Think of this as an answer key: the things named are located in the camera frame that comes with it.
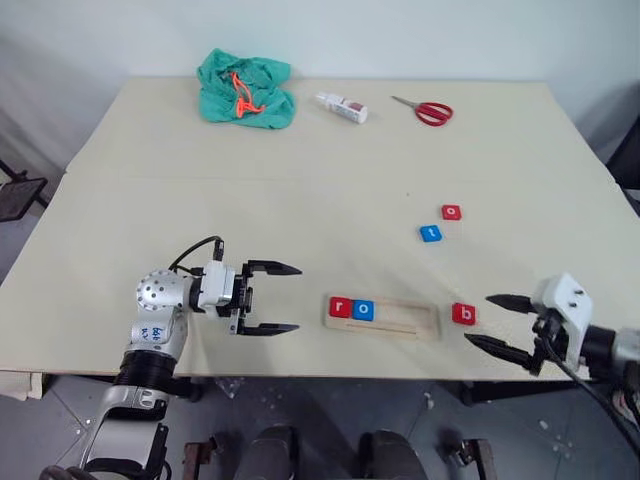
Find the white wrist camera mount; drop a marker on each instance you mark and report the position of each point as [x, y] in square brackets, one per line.
[217, 285]
[565, 300]

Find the red letter o block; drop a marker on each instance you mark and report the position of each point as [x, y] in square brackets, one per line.
[451, 212]

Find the green cloth bag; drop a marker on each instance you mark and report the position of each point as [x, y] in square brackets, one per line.
[270, 110]

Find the black metal stand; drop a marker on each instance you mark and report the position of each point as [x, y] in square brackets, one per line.
[20, 197]

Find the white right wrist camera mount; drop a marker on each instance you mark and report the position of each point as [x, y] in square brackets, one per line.
[565, 300]

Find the rusty brown metal bracket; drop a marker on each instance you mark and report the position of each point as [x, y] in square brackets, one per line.
[475, 460]
[200, 460]

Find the black table frame bar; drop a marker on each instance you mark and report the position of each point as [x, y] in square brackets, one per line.
[520, 391]

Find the red letter b block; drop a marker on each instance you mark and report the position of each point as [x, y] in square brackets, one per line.
[464, 314]

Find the blue letter t block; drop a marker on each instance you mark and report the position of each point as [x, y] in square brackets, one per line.
[431, 234]

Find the wooden letter tray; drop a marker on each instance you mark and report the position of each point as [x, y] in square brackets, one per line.
[400, 315]

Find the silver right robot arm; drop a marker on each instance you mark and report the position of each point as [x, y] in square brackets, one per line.
[625, 350]

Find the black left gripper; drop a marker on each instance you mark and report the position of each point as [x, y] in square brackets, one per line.
[244, 300]

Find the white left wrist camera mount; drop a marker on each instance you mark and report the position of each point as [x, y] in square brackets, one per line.
[217, 285]

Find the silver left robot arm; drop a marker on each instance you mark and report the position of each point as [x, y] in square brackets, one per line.
[155, 295]

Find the white plastic bottle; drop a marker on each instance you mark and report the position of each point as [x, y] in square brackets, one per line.
[345, 107]

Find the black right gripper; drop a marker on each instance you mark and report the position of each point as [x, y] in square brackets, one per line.
[547, 330]

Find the blue letter o block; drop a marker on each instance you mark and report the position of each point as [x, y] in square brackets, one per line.
[362, 310]

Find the red letter r block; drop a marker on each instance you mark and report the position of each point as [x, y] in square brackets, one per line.
[340, 307]

